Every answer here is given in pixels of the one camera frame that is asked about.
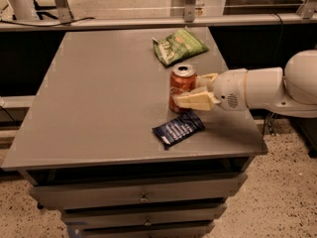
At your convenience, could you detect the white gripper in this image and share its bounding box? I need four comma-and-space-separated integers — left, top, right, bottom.
172, 68, 247, 111

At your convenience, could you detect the red coke can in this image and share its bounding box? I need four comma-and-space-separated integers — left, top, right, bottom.
169, 63, 197, 113

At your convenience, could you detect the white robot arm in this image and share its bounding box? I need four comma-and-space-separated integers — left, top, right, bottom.
173, 50, 317, 118

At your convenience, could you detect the blue rxbar wrapper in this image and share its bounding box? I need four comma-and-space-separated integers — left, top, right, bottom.
153, 111, 205, 150

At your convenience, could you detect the green chip bag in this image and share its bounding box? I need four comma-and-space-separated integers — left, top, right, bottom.
153, 28, 209, 66

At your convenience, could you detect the top drawer knob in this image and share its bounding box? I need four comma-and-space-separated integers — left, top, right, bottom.
139, 192, 149, 203

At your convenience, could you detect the drawer knob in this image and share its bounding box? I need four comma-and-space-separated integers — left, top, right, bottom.
144, 218, 153, 227
139, 192, 149, 203

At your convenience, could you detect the grey drawer cabinet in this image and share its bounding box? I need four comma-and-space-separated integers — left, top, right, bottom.
3, 29, 266, 238

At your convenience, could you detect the white pipe background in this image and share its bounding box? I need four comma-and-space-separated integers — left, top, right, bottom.
7, 0, 39, 21

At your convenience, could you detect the metal bracket post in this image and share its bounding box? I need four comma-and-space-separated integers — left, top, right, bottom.
184, 0, 196, 23

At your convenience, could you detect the grey metal rail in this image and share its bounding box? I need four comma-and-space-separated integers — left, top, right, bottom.
0, 13, 317, 32

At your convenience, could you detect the black cable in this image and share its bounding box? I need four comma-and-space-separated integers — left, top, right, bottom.
0, 16, 96, 28

